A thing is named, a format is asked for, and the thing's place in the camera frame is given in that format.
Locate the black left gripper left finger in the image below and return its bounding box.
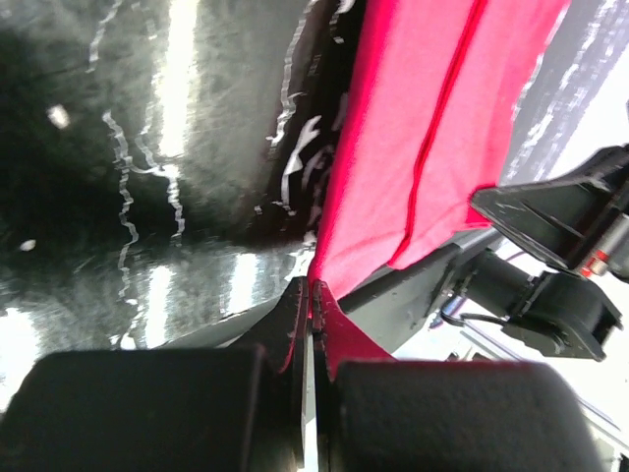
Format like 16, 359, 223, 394
1, 277, 309, 471

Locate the red t-shirt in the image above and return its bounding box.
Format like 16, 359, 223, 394
305, 0, 571, 301

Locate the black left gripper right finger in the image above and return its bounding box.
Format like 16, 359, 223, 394
312, 281, 601, 471

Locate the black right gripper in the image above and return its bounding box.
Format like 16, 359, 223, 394
471, 145, 628, 281

